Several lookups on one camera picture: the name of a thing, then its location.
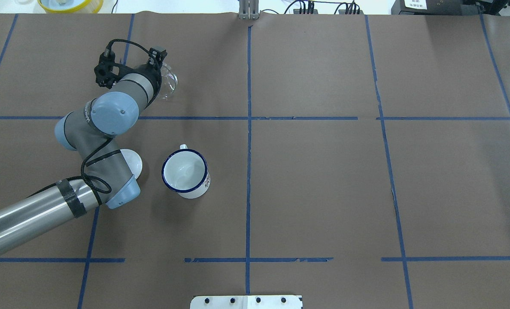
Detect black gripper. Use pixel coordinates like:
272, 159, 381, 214
132, 60, 162, 93

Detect clear glass funnel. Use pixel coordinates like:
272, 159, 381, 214
157, 62, 178, 100

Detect white ceramic lid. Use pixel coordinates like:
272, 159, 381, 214
120, 148, 143, 179

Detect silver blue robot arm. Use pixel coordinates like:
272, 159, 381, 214
0, 60, 162, 256

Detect yellow tape roll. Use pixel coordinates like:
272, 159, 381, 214
37, 0, 104, 14

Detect white enamel mug blue rim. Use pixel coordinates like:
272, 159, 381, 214
161, 144, 211, 199

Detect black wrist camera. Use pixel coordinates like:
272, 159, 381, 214
94, 48, 130, 89

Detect aluminium frame post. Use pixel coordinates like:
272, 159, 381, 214
238, 0, 260, 20

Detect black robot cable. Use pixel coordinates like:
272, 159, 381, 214
80, 39, 166, 194

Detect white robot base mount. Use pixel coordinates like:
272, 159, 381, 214
190, 295, 304, 309

